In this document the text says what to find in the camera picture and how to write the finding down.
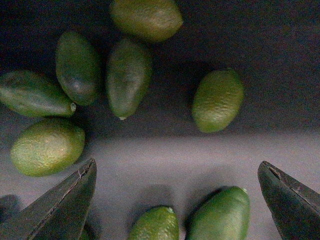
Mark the dark green avocado upper left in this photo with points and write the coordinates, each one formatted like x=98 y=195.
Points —
x=78 y=68

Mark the dark green avocado far left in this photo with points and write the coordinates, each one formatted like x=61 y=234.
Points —
x=33 y=95

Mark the dark green avocado centre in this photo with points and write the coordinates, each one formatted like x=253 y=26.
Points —
x=128 y=75

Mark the green avocado bottom middle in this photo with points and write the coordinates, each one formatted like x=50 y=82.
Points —
x=158 y=223

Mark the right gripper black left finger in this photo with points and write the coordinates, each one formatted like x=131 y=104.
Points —
x=60 y=213

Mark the light green avocado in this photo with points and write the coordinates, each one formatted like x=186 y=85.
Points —
x=217 y=100
x=47 y=147
x=153 y=21

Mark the green avocado bottom right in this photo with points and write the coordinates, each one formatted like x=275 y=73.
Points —
x=225 y=216

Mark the light green avocado top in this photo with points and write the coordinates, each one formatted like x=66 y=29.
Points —
x=153 y=21

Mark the dark green avocado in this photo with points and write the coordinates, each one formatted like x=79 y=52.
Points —
x=128 y=75
x=78 y=68
x=33 y=95

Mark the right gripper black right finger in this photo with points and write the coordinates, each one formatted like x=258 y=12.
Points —
x=295 y=208

